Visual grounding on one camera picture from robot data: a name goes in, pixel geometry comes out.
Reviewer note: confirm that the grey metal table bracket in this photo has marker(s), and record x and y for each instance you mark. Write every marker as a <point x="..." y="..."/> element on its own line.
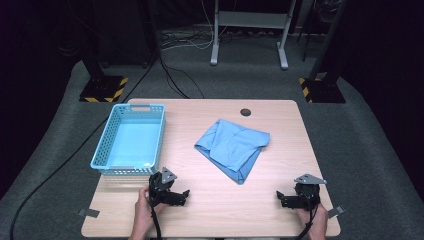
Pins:
<point x="88" y="212"/>
<point x="336" y="211"/>

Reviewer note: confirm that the person's left hand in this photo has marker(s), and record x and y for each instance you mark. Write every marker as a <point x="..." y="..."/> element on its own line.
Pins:
<point x="145" y="213"/>

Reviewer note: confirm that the blue plastic basket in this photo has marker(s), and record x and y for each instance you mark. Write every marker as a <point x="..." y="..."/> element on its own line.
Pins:
<point x="133" y="143"/>

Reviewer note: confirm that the person's right hand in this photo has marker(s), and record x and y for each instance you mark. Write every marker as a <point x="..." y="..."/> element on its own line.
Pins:
<point x="316" y="220"/>

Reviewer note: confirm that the black stand with striped base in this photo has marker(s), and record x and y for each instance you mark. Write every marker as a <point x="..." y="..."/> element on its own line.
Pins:
<point x="321" y="90"/>
<point x="103" y="88"/>

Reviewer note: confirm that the black table grommet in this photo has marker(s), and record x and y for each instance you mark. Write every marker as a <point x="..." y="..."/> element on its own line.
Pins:
<point x="245" y="112"/>

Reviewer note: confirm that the light blue shirt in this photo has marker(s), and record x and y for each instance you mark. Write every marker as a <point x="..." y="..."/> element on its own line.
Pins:
<point x="230" y="150"/>

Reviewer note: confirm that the white metal desk frame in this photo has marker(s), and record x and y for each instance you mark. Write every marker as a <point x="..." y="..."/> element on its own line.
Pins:
<point x="253" y="19"/>

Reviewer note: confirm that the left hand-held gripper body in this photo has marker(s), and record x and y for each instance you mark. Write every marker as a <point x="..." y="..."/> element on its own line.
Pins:
<point x="160" y="186"/>

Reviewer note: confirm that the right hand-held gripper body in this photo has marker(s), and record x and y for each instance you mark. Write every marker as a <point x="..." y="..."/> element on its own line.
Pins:
<point x="308" y="195"/>

